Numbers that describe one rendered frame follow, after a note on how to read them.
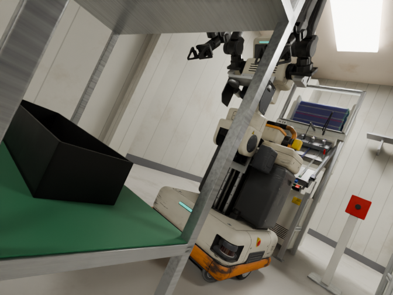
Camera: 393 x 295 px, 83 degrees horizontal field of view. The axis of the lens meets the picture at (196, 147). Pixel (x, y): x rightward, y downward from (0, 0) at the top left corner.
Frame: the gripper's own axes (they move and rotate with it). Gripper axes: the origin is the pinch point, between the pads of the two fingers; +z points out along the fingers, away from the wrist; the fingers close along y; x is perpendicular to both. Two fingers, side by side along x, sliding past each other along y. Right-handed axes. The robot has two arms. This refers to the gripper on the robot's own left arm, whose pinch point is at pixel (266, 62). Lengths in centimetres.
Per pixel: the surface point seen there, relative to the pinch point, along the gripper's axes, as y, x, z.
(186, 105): -245, 139, -107
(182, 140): -249, 190, -70
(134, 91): -220, 57, -31
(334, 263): 27, 179, -1
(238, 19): 9.9, -25.5, 23.0
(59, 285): -13, 14, 105
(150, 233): 18, -4, 77
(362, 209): 31, 154, -44
